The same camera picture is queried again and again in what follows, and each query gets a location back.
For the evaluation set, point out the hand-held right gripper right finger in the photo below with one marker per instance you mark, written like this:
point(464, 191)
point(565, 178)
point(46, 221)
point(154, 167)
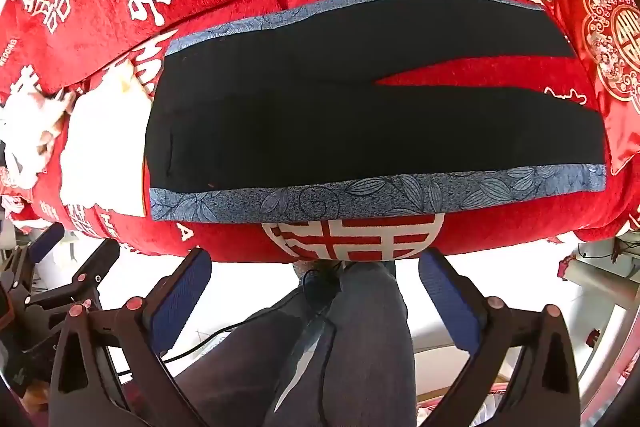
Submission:
point(450, 302)

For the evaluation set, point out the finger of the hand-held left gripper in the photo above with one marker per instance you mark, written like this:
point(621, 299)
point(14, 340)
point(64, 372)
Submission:
point(100, 264)
point(46, 241)

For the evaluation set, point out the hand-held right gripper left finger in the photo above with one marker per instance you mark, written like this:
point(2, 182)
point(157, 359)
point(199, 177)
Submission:
point(180, 299)

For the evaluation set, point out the black pants with blue trim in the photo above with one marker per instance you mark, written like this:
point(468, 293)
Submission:
point(310, 132)

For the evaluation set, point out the person's legs in jeans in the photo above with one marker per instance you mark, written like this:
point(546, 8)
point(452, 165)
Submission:
point(350, 347)

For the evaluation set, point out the white patterned crumpled cloth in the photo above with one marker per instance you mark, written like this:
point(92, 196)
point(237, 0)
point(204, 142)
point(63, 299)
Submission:
point(25, 127)

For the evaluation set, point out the red embroidered pillow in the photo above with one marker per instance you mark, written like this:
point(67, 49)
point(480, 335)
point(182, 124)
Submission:
point(615, 37)

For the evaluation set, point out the grey metal rail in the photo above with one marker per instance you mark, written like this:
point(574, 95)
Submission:
point(612, 337)

